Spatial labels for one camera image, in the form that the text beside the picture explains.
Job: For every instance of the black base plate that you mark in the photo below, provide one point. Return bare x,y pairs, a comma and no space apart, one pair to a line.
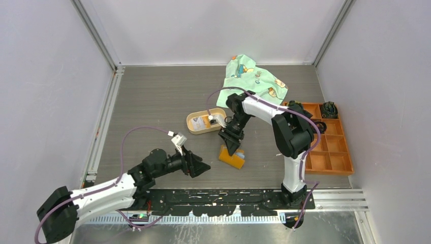
216,202

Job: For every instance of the dark bundle in corner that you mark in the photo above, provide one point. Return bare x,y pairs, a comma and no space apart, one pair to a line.
329,110

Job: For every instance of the credit card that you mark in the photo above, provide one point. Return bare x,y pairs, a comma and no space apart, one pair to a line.
199,123

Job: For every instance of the green cartoon cloth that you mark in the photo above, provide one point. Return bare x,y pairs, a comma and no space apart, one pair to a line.
241,71

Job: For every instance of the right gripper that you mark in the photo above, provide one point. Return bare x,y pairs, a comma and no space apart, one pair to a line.
232,139

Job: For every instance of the orange leather card holder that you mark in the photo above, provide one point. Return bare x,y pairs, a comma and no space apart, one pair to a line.
237,160

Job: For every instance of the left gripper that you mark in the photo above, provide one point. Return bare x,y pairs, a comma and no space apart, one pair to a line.
191,164

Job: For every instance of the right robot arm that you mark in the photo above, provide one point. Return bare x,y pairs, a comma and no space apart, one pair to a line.
292,131

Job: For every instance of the beige oval tray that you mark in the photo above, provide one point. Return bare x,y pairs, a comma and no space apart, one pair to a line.
203,113

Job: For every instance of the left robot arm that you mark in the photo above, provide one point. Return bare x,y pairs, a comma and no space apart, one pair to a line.
65,210

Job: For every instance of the orange compartment organizer box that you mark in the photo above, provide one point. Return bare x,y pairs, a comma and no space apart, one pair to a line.
331,154

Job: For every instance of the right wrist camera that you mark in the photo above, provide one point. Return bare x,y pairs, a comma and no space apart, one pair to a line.
217,120

